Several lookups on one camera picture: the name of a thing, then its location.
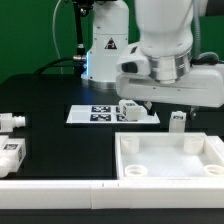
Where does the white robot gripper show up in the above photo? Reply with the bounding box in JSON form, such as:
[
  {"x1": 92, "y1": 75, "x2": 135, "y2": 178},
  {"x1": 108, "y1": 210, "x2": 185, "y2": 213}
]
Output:
[{"x1": 116, "y1": 64, "x2": 224, "y2": 119}]

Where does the white square table top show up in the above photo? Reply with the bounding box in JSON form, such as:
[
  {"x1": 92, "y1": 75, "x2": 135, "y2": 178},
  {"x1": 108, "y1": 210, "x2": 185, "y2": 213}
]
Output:
[{"x1": 115, "y1": 132, "x2": 224, "y2": 179}]

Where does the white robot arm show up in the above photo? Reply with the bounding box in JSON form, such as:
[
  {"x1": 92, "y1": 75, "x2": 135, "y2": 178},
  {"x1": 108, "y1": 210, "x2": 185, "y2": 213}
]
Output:
[{"x1": 81, "y1": 0, "x2": 224, "y2": 107}]

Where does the white marker sheet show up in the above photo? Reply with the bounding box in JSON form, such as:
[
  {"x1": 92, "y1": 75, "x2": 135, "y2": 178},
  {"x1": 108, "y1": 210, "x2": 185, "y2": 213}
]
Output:
[{"x1": 66, "y1": 105, "x2": 160, "y2": 124}]

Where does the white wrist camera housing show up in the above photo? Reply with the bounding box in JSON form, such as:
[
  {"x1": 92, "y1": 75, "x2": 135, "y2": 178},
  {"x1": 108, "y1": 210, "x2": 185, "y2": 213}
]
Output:
[{"x1": 116, "y1": 42, "x2": 151, "y2": 76}]

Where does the black camera pole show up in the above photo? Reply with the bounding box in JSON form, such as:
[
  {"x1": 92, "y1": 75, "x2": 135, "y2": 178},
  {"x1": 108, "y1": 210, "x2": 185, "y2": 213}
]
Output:
[{"x1": 72, "y1": 0, "x2": 94, "y2": 75}]

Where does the black cable on table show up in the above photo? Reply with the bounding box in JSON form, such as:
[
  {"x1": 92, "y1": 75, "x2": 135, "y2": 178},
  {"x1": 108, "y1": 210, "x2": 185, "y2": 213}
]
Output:
[{"x1": 34, "y1": 57, "x2": 83, "y2": 76}]

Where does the white thin cable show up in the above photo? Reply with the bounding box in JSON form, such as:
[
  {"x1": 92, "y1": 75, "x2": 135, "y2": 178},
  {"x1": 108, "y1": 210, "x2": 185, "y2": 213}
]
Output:
[{"x1": 52, "y1": 0, "x2": 65, "y2": 76}]

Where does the white front obstacle rail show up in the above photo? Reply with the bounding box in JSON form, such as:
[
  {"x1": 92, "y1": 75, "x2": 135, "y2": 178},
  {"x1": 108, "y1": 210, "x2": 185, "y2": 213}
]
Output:
[{"x1": 0, "y1": 178, "x2": 224, "y2": 209}]

